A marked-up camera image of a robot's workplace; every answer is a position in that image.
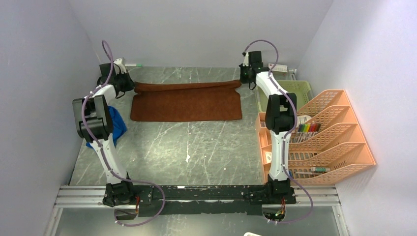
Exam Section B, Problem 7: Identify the blue towel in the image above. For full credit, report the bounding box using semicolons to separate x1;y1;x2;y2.
84;106;127;148

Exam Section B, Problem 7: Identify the brown towel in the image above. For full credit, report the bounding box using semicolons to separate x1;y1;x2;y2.
130;80;242;122

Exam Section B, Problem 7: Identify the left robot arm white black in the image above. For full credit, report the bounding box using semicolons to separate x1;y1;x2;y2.
72;58;136;207

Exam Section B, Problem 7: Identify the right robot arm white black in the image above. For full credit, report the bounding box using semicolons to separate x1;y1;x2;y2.
239;51;297;204

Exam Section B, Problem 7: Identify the white red box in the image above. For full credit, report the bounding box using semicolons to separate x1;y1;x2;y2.
268;63;289;73

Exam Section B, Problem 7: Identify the green plastic basket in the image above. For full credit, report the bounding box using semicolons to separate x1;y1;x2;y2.
255;80;313;112

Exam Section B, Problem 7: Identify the coloured marker set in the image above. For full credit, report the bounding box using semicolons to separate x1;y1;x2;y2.
298;122;321;133

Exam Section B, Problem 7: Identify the orange file organizer rack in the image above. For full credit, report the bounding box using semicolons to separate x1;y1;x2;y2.
289;90;376;185

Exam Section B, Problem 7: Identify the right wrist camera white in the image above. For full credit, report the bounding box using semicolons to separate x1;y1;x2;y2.
241;52;251;67

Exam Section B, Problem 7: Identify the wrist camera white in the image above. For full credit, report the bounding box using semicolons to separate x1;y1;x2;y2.
113;57;127;75
241;52;251;67

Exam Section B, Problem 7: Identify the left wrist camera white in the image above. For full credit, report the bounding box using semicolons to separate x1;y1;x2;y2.
113;57;127;75

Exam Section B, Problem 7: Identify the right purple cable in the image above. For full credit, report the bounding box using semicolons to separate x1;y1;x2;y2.
242;39;314;225

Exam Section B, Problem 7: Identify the purple cable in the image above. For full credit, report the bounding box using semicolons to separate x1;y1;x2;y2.
242;39;314;225
81;40;166;228

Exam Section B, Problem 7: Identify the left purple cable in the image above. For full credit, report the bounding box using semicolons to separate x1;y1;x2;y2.
81;40;166;228

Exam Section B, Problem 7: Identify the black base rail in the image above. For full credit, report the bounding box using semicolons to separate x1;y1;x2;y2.
102;183;296;216

